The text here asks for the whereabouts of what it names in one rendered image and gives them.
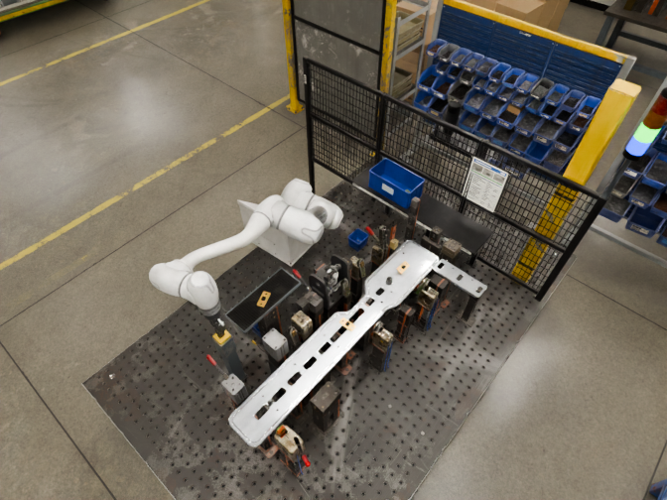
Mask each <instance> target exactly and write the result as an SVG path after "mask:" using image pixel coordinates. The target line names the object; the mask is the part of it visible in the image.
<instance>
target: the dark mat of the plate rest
mask: <svg viewBox="0 0 667 500"><path fill-rule="evenodd" d="M298 284H299V282H298V281H297V280H295V279H294V278H293V277H291V276H290V275H289V274H287V273H286V272H285V271H284V270H282V269H281V270H280V271H279V272H277V273H276V274H275V275H274V276H273V277H271V278H270V279H269V280H268V281H267V282H265V283H264V284H263V285H262V286H261V287H259V288H258V289H257V290H256V291H255V292H253V293H252V294H251V295H250V296H249V297H248V298H246V299H245V300H244V301H243V302H242V303H240V304H239V305H238V306H237V307H236V308H234V309H233V310H232V311H231V312H229V313H228V314H227V316H228V317H229V318H230V319H231V320H233V321H234V322H235V323H236V324H237V325H238V326H239V327H240V328H242V329H243V330H245V329H247V328H248V327H249V326H250V325H251V324H252V323H253V322H255V321H256V320H257V319H258V318H259V317H260V316H261V315H263V314H265V313H266V312H267V311H268V310H269V309H270V308H272V307H273V306H274V305H275V304H276V303H277V302H278V301H280V300H281V299H282V298H283V297H284V296H285V295H286V294H288V293H289V292H290V291H291V290H292V289H293V288H294V287H295V286H297V285H298ZM263 292H268V293H270V294H271V295H270V297H269V299H268V301H267V303H266V305H265V306H264V308H262V307H259V306H257V303H258V301H259V299H260V297H261V295H262V293H263Z"/></svg>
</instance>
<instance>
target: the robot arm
mask: <svg viewBox="0 0 667 500"><path fill-rule="evenodd" d="M342 217H343V214H342V211H341V210H340V208H339V207H338V206H337V205H335V204H334V203H332V202H330V201H328V200H326V199H324V198H322V197H320V196H317V195H315V194H313V193H312V187H311V186H310V184H309V183H307V182H304V181H302V180H299V179H294V180H292V181H291V182H289V183H288V184H287V185H286V187H285V188H284V190H283V192H282V194H281V196H280V195H277V194H275V195H272V196H269V197H267V198H266V199H264V200H263V201H262V202H261V203H260V204H259V205H258V206H257V207H256V209H255V210H254V212H253V214H252V215H251V217H250V219H249V221H248V223H247V225H246V227H245V229H244V230H243V231H242V232H241V233H239V234H237V235H235V236H233V237H230V238H228V239H225V240H222V241H219V242H216V243H214V244H211V245H208V246H205V247H202V248H201V249H198V250H196V251H194V252H192V253H190V254H188V255H187V256H185V257H184V258H183V259H181V260H174V261H172V262H169V263H166V264H165V263H161V264H157V265H155V266H154V267H153V268H152V269H151V270H150V273H149V280H150V282H151V283H152V285H153V286H154V287H155V288H157V289H158V290H160V291H162V292H164V293H166V294H169V295H172V296H175V297H180V298H183V299H186V300H188V301H189V302H191V303H193V304H194V305H197V306H198V308H199V310H200V312H201V313H202V314H203V316H204V317H205V318H206V319H208V320H209V322H210V324H211V325H213V327H214V328H215V332H216V334H217V336H218V337H219V338H222V337H223V336H224V335H225V333H224V332H225V325H226V323H225V322H223V321H221V317H220V314H221V308H220V307H221V303H220V300H219V296H218V288H217V285H216V283H215V281H214V279H213V278H212V276H211V275H210V274H208V273H207V272H204V271H197V272H193V268H194V266H195V265H197V264H198V263H200V262H202V261H205V260H207V259H211V258H214V257H217V256H220V255H223V254H226V253H229V252H232V251H235V250H238V249H240V248H243V247H245V246H247V245H249V244H250V243H252V242H253V241H254V240H255V239H257V238H258V237H259V236H260V235H261V234H262V233H264V232H265V231H266V230H268V229H269V228H270V227H271V228H274V229H277V230H279V231H281V232H282V233H284V234H285V235H287V236H289V237H291V238H293V239H295V240H297V241H300V242H302V243H306V244H315V243H317V242H318V241H319V240H320V239H321V237H322V235H323V233H324V228H325V229H336V228H338V226H339V224H340V222H341V220H342Z"/></svg>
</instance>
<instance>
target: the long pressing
mask: <svg viewBox="0 0 667 500"><path fill-rule="evenodd" d="M403 253H404V254H403ZM404 261H406V262H407V263H408V264H409V265H410V266H409V267H408V268H407V269H406V270H405V271H404V272H403V273H402V274H400V273H399V272H398V271H397V268H398V267H399V266H400V265H401V264H402V263H403V262H404ZM438 262H439V258H438V256H437V255H435V254H434V253H432V252H430V251H429V250H427V249H426V248H424V247H422V246H421V245H419V244H417V243H416V242H414V241H412V240H406V241H405V242H404V243H403V244H402V245H401V246H400V247H399V248H398V249H397V250H396V251H395V252H394V253H393V254H392V255H391V256H390V257H389V258H388V259H386V260H385V261H384V262H383V263H382V264H381V265H380V266H379V267H378V268H377V269H376V270H375V271H374V272H373V273H372V274H371V275H370V276H369V277H368V278H367V279H366V280H365V282H364V288H365V296H364V297H363V298H362V299H361V300H360V301H359V302H358V303H357V304H356V305H355V306H354V307H353V308H352V309H351V310H350V311H348V312H335V313H334V314H333V315H332V316H331V317H330V318H329V319H328V320H327V321H326V322H325V323H324V324H323V325H322V326H321V327H319V328H318V329H317V330H316V331H315V332H314V333H313V334H312V335H311V336H310V337H309V338H308V339H307V340H306V341H305V342H304V343H303V344H302V345H301V346H300V347H299V348H298V349H297V350H296V351H295V352H294V353H293V354H292V355H291V356H290V357H289V358H288V359H287V360H286V361H285V362H284V363H283V364H282V365H281V366H280V367H279V368H278V369H276V370H275V371H274V372H273V373H272V374H271V375H270V376H269V377H268V378H267V379H266V380H265V381H264V382H263V383H262V384H261V385H260V386H259V387H258V388H257V389H256V390H255V391H254V392H253V393H252V394H251V395H250V396H249V397H248V398H247V399H246V400H245V401H244V402H243V403H242V404H241V405H240V406H239V407H238V408H237V409H236V410H235V411H234V412H232V413H231V415H230V416H229V419H228V421H229V424H230V426H231V427H232V428H233V429H234V430H235V431H236V432H237V433H238V434H239V435H240V436H241V437H242V438H243V440H244V441H245V442H246V443H247V444H248V445H250V446H253V447H255V446H258V445H260V444H261V443H262V442H263V441H264V440H265V439H266V438H267V437H268V436H270V435H271V434H272V432H273V431H274V430H275V429H276V428H277V427H278V426H279V425H280V424H281V423H282V422H283V421H284V420H285V419H286V418H287V417H288V415H289V414H290V413H291V412H292V411H293V410H294V409H295V408H296V407H297V406H298V405H299V404H300V403H301V402H302V401H303V400H304V399H305V397H306V396H307V395H308V394H309V393H310V392H311V391H312V390H313V389H314V388H315V387H316V386H317V385H318V384H319V383H320V382H321V380H322V379H323V378H324V377H325V376H326V375H327V374H328V373H329V372H330V371H331V370H332V369H333V368H334V367H335V366H336V364H337V363H338V362H339V361H340V360H341V359H342V358H343V357H344V356H345V355H346V354H347V353H348V352H349V351H350V350H351V349H352V348H353V346H354V345H355V344H356V343H357V342H358V341H359V340H360V339H361V338H362V337H363V336H364V335H365V334H366V333H367V332H368V331H369V329H370V328H371V327H372V326H373V325H374V324H375V323H376V322H377V321H378V320H379V319H380V318H381V317H382V316H383V315H384V314H385V313H386V312H387V311H389V310H391V309H393V308H396V307H398V306H399V305H400V304H401V303H402V302H403V301H404V299H405V298H406V297H407V296H408V295H409V294H410V293H411V292H412V291H413V290H414V289H415V288H416V287H417V286H418V284H419V283H420V282H421V281H422V280H423V279H424V278H425V277H426V276H427V275H428V274H429V273H430V272H431V270H432V269H433V267H434V266H435V265H436V264H437V263H438ZM422 265H424V266H422ZM389 276H390V277H392V284H391V285H387V284H386V279H387V277H389ZM380 288H381V289H383V290H384V292H383V293H382V294H381V295H380V296H377V295H376V294H375V293H376V292H377V291H378V290H379V289H380ZM391 292H392V293H391ZM369 299H374V303H373V304H372V305H371V306H370V307H367V306H366V305H365V303H366V302H367V301H368V300H369ZM382 302H383V303H382ZM359 309H363V310H364V313H363V314H362V315H361V316H360V317H359V318H358V319H357V320H356V321H355V322H354V323H353V324H354V325H355V326H356V328H355V329H354V330H353V331H350V330H348V329H346V331H345V332H344V333H343V334H342V335H341V336H340V337H339V338H338V339H337V341H336V342H332V341H330V339H331V337H332V336H333V335H334V334H335V333H336V332H337V331H338V330H339V329H340V328H341V327H342V326H343V325H342V324H340V323H339V321H340V320H341V319H342V318H343V317H344V318H346V319H347V320H349V319H350V318H351V317H352V316H353V315H354V314H355V313H356V312H357V311H358V310H359ZM324 335H325V336H324ZM326 342H328V343H330V344H331V347H330V348H329V349H328V350H327V351H326V352H325V353H324V354H319V353H318V351H319V349H320V348H321V347H322V346H323V345H324V344H325V343H326ZM338 346H339V347H338ZM312 357H315V358H316V359H317V361H316V362H315V363H314V364H313V365H312V366H311V367H310V368H309V369H308V370H306V369H305V368H304V367H303V366H304V365H305V364H306V363H307V362H308V361H309V360H310V359H311V358H312ZM294 364H296V365H294ZM297 372H300V373H301V374H302V376H301V377H300V378H299V379H298V380H297V381H296V382H295V384H294V385H292V386H291V385H289V384H288V381H289V380H290V379H291V378H292V377H293V376H294V375H295V374H296V373H297ZM281 388H284V389H285V390H286V393H285V394H284V395H283V396H282V397H281V398H280V399H279V400H278V401H277V402H273V401H272V399H271V398H272V397H273V396H274V395H275V394H276V393H277V392H278V391H279V390H280V389H281ZM262 396H264V397H262ZM268 400H271V401H272V402H273V404H272V405H271V406H269V405H268V404H267V402H268ZM264 405H267V407H269V410H268V411H267V412H266V413H265V414H264V415H263V416H262V417H261V418H260V419H259V420H257V419H256V418H255V417H254V415H255V414H256V413H257V412H258V411H259V410H260V409H261V408H262V407H263V406H264ZM277 410H278V411H277Z"/></svg>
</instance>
